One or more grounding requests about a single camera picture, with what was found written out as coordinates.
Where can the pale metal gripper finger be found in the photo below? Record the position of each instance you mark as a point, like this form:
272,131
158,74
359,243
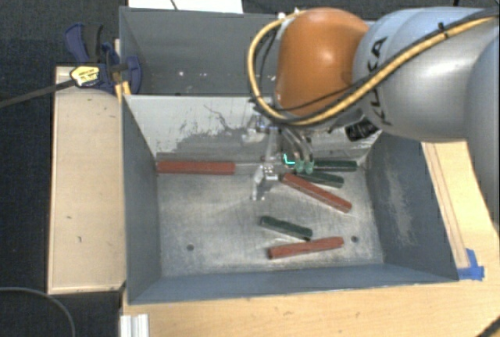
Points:
257,183
269,182

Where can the grey metal bin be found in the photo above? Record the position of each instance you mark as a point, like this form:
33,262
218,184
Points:
234,218

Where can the dark green flat block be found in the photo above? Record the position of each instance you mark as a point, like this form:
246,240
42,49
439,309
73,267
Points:
336,164
286,228
326,179

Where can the red-brown flat block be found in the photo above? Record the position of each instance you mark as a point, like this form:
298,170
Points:
318,193
195,167
306,248

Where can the pale wood flat board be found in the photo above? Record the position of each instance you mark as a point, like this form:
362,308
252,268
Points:
88,187

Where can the black cylinder on white bracket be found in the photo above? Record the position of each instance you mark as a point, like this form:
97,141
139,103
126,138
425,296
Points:
361,131

